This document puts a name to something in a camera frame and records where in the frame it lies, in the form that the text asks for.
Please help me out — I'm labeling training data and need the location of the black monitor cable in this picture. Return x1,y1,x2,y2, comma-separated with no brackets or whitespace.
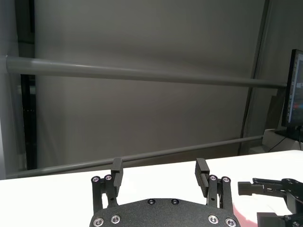
267,126,303,152

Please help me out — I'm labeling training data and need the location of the black computer monitor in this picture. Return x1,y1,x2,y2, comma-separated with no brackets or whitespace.
276,49,303,143

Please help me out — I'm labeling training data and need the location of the dark vertical post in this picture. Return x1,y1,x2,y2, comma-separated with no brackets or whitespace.
14,0,38,171

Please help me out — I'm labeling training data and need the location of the grey lower horizontal rail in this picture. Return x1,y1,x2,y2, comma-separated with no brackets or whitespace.
5,135,265,180

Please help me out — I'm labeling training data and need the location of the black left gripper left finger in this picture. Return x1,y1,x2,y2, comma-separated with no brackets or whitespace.
91,157,124,211

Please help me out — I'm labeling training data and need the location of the grey horizontal metal rail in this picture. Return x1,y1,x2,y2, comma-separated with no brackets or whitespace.
5,56,287,90

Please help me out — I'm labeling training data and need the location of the white box under monitor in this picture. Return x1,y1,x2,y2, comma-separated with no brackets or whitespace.
248,129,303,156

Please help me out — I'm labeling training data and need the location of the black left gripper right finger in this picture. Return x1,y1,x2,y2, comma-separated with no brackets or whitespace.
195,157,232,210

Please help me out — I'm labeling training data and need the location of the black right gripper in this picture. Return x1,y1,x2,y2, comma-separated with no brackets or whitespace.
237,177,303,227

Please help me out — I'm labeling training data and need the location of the pink plastic cup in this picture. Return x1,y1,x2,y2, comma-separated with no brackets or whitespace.
231,195,282,227

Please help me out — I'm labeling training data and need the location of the grey slanted frame pole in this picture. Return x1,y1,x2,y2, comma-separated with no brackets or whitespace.
238,0,272,157

